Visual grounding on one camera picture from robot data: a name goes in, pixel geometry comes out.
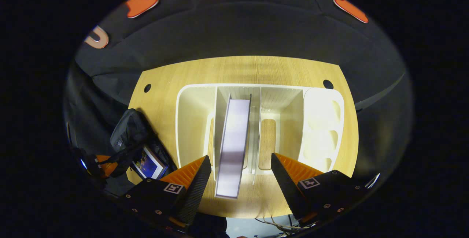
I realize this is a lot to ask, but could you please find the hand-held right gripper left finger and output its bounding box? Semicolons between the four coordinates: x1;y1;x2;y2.
122;155;212;228

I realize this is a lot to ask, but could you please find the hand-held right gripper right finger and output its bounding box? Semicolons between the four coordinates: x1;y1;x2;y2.
271;152;368;223

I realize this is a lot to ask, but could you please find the blue white-edged book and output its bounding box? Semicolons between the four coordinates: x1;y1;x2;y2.
131;145;169;180

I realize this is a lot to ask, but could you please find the black schoolbag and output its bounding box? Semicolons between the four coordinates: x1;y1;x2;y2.
109;108;179;187

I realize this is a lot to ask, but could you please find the thick dark blue book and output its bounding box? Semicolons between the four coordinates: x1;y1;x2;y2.
214;94;252;199

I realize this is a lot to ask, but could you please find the white bookshelf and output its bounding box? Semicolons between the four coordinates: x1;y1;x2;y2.
175;83;346;185

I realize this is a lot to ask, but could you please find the silver metal piece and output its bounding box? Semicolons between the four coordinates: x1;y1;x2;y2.
365;173;381;190

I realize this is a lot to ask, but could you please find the white cable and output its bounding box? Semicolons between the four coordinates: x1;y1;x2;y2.
255;214;306;233

